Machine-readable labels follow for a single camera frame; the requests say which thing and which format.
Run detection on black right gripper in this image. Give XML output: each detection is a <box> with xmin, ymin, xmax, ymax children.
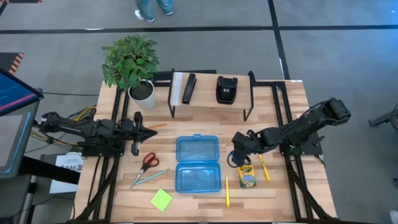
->
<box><xmin>231</xmin><ymin>131</ymin><xmax>254</xmax><ymax>168</ymax></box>

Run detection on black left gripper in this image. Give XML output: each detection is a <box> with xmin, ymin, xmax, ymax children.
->
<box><xmin>123</xmin><ymin>111</ymin><xmax>159</xmax><ymax>156</ymax></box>

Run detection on yellow-green crayon box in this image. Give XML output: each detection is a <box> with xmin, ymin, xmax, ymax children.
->
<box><xmin>237</xmin><ymin>164</ymin><xmax>257</xmax><ymax>189</ymax></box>

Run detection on yellow pen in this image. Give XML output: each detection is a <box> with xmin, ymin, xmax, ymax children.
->
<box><xmin>258</xmin><ymin>154</ymin><xmax>272</xmax><ymax>184</ymax></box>
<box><xmin>224</xmin><ymin>175</ymin><xmax>231</xmax><ymax>209</ymax></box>

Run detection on red-handled scissors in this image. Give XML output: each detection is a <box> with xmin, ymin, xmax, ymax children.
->
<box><xmin>129</xmin><ymin>152</ymin><xmax>160</xmax><ymax>190</ymax></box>

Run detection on blue plastic pencil box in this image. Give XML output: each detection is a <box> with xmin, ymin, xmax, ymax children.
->
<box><xmin>175</xmin><ymin>133</ymin><xmax>223</xmax><ymax>194</ymax></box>

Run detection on teal pencil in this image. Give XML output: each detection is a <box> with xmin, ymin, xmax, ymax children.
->
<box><xmin>134</xmin><ymin>168</ymin><xmax>171</xmax><ymax>186</ymax></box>

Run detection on green sticky note pad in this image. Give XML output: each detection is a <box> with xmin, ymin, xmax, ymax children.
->
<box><xmin>149</xmin><ymin>187</ymin><xmax>174</xmax><ymax>213</ymax></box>

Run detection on white plant pot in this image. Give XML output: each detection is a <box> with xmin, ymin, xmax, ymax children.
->
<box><xmin>127</xmin><ymin>79</ymin><xmax>157</xmax><ymax>110</ymax></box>

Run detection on white paper pad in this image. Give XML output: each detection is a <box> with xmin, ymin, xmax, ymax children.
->
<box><xmin>170</xmin><ymin>72</ymin><xmax>187</xmax><ymax>106</ymax></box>

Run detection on black stapler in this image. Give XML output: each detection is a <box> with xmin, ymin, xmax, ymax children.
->
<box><xmin>181</xmin><ymin>73</ymin><xmax>197</xmax><ymax>105</ymax></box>

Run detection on black hole punch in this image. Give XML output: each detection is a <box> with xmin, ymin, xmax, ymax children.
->
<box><xmin>215</xmin><ymin>75</ymin><xmax>239</xmax><ymax>105</ymax></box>

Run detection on wooden shelf with black legs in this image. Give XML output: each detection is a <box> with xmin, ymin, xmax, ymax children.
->
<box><xmin>167</xmin><ymin>68</ymin><xmax>256</xmax><ymax>122</ymax></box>

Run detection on green leafy plant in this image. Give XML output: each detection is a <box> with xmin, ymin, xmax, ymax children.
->
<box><xmin>101</xmin><ymin>34</ymin><xmax>160</xmax><ymax>90</ymax></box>

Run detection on white printed paper sheet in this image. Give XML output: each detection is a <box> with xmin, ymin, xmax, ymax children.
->
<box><xmin>49</xmin><ymin>151</ymin><xmax>85</xmax><ymax>195</ymax></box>

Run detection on black cart beam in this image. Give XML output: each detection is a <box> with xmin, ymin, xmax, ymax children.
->
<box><xmin>20</xmin><ymin>155</ymin><xmax>81</xmax><ymax>185</ymax></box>

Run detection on person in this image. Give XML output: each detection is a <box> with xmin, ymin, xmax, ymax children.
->
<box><xmin>134</xmin><ymin>0</ymin><xmax>174</xmax><ymax>24</ymax></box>

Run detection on computer monitor with blue screen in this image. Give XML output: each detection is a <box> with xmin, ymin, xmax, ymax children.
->
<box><xmin>0</xmin><ymin>68</ymin><xmax>45</xmax><ymax>118</ymax></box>

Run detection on black orange hazard-striped mat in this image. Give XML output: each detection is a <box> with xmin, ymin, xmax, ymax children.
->
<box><xmin>0</xmin><ymin>52</ymin><xmax>25</xmax><ymax>77</ymax></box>

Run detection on black aluminium table frame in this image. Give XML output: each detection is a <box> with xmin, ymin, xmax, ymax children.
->
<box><xmin>70</xmin><ymin>68</ymin><xmax>338</xmax><ymax>223</ymax></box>

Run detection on thin black floor cable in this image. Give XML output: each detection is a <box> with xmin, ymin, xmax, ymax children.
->
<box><xmin>42</xmin><ymin>91</ymin><xmax>100</xmax><ymax>97</ymax></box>

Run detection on yellow black cable bundle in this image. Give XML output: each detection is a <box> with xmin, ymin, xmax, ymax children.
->
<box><xmin>29</xmin><ymin>129</ymin><xmax>83</xmax><ymax>154</ymax></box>

